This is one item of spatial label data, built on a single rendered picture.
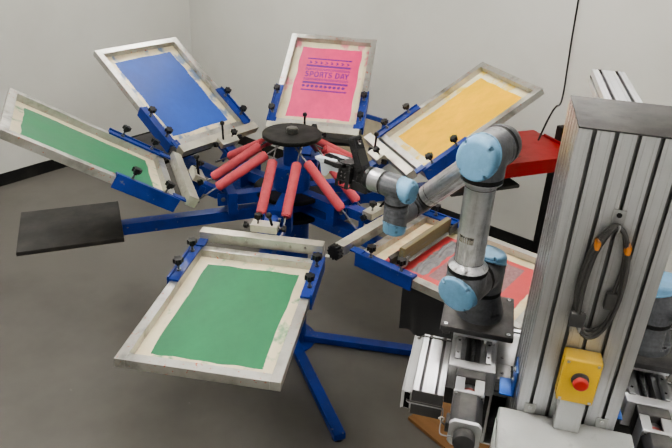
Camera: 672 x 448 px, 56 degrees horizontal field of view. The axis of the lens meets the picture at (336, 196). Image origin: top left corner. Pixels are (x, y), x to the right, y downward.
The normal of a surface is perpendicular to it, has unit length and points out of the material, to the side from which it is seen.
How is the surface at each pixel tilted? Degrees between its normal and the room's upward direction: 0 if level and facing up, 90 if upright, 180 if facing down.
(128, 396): 0
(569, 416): 90
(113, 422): 0
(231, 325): 0
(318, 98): 32
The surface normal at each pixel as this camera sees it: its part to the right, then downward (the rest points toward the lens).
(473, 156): -0.62, 0.19
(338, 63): -0.04, -0.54
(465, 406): 0.04, -0.90
